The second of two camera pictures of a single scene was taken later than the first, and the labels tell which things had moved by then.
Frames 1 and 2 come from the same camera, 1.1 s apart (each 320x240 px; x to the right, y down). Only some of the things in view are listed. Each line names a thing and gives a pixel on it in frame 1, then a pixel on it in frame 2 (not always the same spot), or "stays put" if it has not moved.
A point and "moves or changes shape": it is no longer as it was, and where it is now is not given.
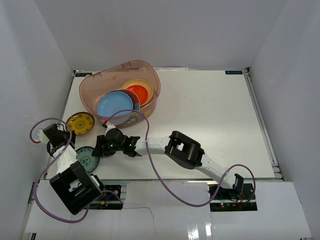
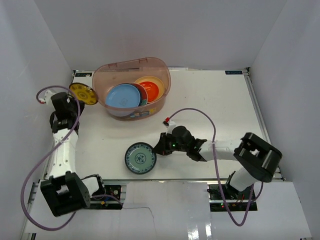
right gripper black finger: x=98 y=151 → x=163 y=147
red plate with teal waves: x=135 y=99 → x=144 y=97
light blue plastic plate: x=112 y=101 → x=123 y=95
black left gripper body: x=50 y=131 → x=75 y=100
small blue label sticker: x=233 y=72 stays put
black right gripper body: x=119 y=148 → x=174 y=146
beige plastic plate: x=136 y=82 → x=158 y=82
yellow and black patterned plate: x=81 y=122 → x=84 y=93
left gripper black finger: x=67 y=133 → x=81 y=104
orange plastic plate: x=141 y=92 → x=152 y=90
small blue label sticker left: x=82 y=74 stays put
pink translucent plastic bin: x=124 y=95 moves or changes shape
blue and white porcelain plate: x=84 y=155 → x=140 y=158
